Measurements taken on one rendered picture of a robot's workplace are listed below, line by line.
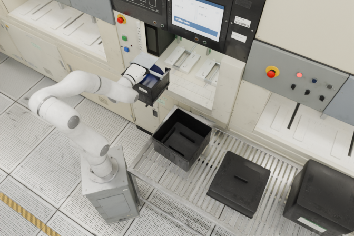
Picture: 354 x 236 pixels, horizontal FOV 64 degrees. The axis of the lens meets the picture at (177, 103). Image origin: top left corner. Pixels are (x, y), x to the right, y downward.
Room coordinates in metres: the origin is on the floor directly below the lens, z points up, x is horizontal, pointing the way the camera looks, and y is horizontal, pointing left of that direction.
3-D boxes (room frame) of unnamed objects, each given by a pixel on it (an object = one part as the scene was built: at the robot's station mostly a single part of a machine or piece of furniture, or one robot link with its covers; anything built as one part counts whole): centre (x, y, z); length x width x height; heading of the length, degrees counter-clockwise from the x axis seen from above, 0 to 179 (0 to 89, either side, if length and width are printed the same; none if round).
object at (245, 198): (0.62, -0.38, 0.83); 0.29 x 0.29 x 0.13; 62
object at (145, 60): (1.18, 0.19, 1.11); 0.24 x 0.20 x 0.32; 60
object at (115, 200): (0.72, 0.46, 0.38); 0.28 x 0.28 x 0.76; 15
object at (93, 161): (0.74, 0.49, 1.07); 0.19 x 0.12 x 0.24; 60
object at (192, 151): (0.90, -0.04, 0.85); 0.28 x 0.28 x 0.17; 55
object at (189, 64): (1.57, -0.04, 0.89); 0.22 x 0.21 x 0.04; 150
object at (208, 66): (1.44, -0.27, 0.89); 0.22 x 0.21 x 0.04; 150
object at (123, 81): (0.96, 0.32, 1.25); 0.13 x 0.09 x 0.08; 150
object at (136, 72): (1.09, 0.25, 1.25); 0.11 x 0.10 x 0.07; 150
